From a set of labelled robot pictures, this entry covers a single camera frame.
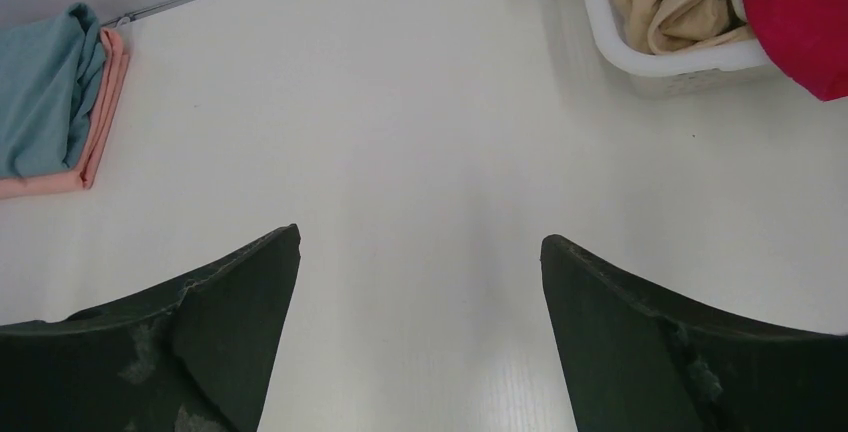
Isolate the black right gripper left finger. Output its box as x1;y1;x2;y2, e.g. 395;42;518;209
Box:
1;225;301;431

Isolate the folded teal t-shirt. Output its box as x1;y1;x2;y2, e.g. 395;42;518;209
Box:
1;3;106;179

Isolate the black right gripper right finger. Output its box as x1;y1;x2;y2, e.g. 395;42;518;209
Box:
540;235;847;431

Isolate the white plastic laundry basket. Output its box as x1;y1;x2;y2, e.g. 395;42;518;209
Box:
584;0;780;98

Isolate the folded pink t-shirt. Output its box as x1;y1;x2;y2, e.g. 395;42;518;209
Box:
1;28;130;199

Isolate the red t-shirt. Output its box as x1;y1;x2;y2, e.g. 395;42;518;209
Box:
742;0;847;102

